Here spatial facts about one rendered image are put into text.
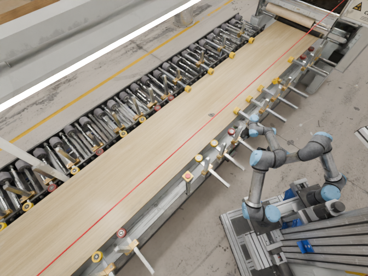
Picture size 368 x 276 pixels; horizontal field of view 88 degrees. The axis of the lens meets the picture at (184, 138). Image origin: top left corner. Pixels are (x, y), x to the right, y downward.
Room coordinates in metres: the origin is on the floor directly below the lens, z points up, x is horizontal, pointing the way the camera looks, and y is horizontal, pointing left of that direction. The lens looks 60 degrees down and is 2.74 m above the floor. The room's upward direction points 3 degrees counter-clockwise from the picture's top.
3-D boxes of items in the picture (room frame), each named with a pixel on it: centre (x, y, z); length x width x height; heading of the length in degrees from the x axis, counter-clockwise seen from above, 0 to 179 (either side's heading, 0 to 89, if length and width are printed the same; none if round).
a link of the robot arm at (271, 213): (0.19, -0.61, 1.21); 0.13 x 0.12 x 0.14; 79
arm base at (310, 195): (0.31, -1.10, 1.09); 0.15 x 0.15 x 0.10
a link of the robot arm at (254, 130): (0.87, -0.63, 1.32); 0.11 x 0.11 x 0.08; 79
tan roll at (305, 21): (3.03, -1.94, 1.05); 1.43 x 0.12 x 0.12; 43
